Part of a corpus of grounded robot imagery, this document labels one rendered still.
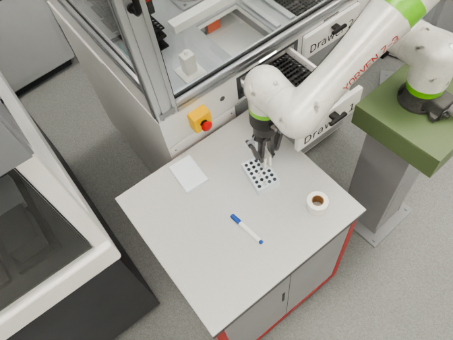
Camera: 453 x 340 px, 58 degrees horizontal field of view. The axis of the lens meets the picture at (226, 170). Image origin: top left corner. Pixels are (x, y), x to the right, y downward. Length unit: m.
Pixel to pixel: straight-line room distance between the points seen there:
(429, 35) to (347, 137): 1.20
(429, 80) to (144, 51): 0.86
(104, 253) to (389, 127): 0.98
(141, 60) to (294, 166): 0.63
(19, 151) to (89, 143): 1.85
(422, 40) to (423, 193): 1.16
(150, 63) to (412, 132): 0.86
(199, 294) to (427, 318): 1.19
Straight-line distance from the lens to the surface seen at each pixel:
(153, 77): 1.25
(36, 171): 0.93
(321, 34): 1.69
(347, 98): 1.43
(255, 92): 1.05
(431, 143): 1.47
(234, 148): 1.50
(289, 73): 1.53
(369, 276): 2.13
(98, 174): 2.53
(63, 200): 1.03
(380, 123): 1.49
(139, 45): 1.16
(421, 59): 1.40
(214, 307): 1.27
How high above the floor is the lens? 1.98
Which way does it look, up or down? 58 degrees down
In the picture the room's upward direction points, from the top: 10 degrees counter-clockwise
